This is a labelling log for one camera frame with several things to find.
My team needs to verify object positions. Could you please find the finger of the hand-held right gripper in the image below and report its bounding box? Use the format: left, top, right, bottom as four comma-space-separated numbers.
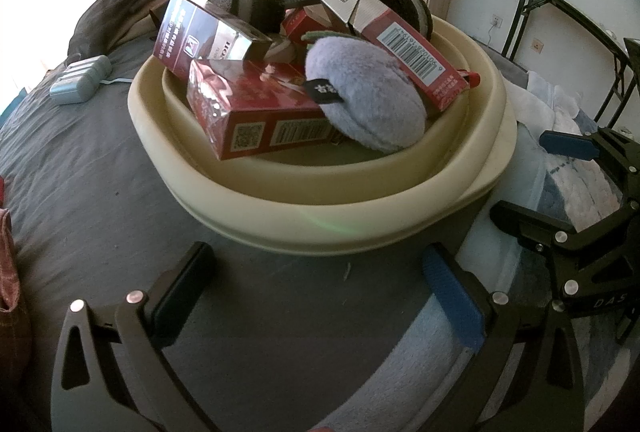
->
489, 199, 640, 271
539, 126, 640, 209

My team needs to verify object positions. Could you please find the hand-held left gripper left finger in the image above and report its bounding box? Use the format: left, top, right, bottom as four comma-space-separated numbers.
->
50, 241, 221, 432

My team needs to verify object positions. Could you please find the black and white round sponge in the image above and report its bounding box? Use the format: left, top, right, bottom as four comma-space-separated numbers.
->
392, 0, 435, 40

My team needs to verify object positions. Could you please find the maroon and silver box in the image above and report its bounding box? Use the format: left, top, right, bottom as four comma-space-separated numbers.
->
152, 0, 274, 85

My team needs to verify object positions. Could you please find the reddish checked cloth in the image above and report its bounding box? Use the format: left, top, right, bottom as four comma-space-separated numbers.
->
0, 207, 34, 363

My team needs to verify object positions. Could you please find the grey fluffy pad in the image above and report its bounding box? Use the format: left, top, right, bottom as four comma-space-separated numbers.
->
304, 36, 430, 155

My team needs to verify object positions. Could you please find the small red box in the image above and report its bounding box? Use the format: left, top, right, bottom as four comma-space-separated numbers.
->
280, 6, 341, 45

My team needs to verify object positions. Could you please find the long red barcode box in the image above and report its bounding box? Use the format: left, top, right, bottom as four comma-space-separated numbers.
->
319, 0, 482, 113

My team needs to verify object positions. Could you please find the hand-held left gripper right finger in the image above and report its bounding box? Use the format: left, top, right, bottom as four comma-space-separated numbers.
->
421, 243, 586, 432

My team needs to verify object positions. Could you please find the green felt piece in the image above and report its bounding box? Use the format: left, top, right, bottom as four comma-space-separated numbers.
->
300, 29, 369, 43

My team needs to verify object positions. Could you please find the dark grey jacket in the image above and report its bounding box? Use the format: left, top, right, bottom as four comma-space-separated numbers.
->
67, 0, 221, 58

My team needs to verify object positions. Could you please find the glossy red box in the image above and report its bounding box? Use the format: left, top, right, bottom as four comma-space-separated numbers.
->
186, 59, 346, 161

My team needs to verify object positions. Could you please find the cream plastic basin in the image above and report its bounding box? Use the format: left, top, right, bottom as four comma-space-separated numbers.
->
127, 14, 518, 257

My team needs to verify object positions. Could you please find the pale blue power strip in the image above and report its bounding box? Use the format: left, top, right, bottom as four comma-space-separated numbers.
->
49, 55, 112, 106

